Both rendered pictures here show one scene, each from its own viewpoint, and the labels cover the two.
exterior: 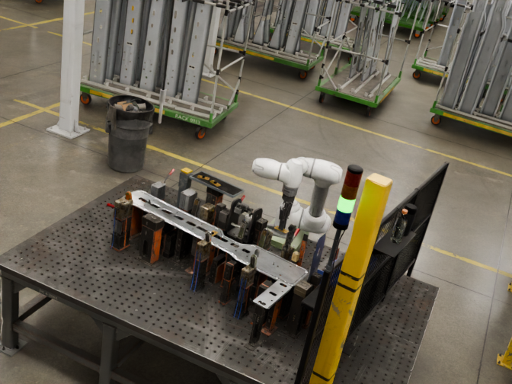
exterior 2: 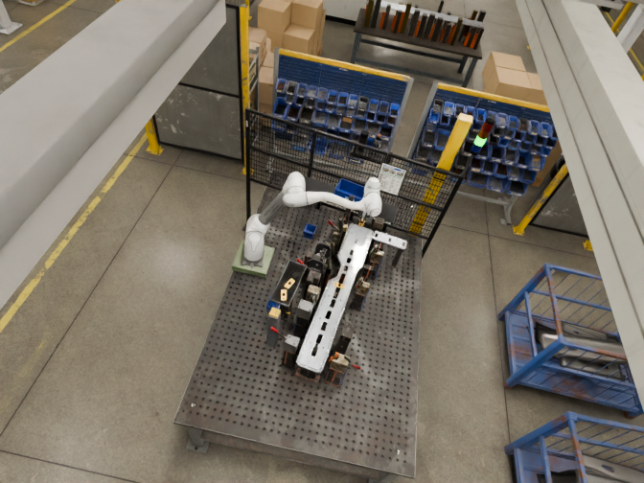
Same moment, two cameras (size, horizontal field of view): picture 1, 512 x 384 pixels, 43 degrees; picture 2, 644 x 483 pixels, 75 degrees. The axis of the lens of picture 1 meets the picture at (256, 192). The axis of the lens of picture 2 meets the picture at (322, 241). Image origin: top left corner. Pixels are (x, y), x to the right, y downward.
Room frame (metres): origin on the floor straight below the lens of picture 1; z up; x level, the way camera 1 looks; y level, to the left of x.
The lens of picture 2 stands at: (4.32, 1.92, 3.67)
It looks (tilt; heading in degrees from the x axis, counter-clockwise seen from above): 50 degrees down; 252
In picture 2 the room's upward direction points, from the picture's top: 12 degrees clockwise
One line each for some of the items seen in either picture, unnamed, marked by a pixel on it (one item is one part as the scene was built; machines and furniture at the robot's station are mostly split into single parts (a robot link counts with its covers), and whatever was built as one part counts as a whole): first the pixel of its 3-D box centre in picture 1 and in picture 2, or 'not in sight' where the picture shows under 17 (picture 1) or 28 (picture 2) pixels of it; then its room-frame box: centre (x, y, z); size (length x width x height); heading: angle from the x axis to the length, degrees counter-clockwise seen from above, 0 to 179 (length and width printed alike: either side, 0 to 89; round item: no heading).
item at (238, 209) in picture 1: (241, 236); (317, 270); (3.71, 0.04, 0.94); 0.18 x 0.13 x 0.49; 63
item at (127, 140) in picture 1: (128, 135); not in sight; (6.31, 1.45, 0.36); 0.54 x 0.50 x 0.73; 161
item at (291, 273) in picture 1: (209, 233); (339, 287); (3.58, 0.25, 1.00); 1.38 x 0.22 x 0.02; 63
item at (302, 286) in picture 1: (298, 309); (375, 234); (3.12, -0.37, 0.88); 0.08 x 0.08 x 0.36; 63
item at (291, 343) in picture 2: (156, 206); (289, 352); (3.99, 0.67, 0.88); 0.11 x 0.10 x 0.36; 153
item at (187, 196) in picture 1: (185, 218); (303, 319); (3.87, 0.44, 0.90); 0.13 x 0.10 x 0.41; 153
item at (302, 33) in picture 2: not in sight; (292, 32); (3.34, -4.93, 0.52); 1.20 x 0.80 x 1.05; 68
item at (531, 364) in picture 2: not in sight; (588, 342); (1.24, 0.65, 0.47); 1.20 x 0.80 x 0.95; 160
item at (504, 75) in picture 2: not in sight; (516, 122); (0.61, -2.41, 0.68); 1.20 x 0.80 x 1.35; 163
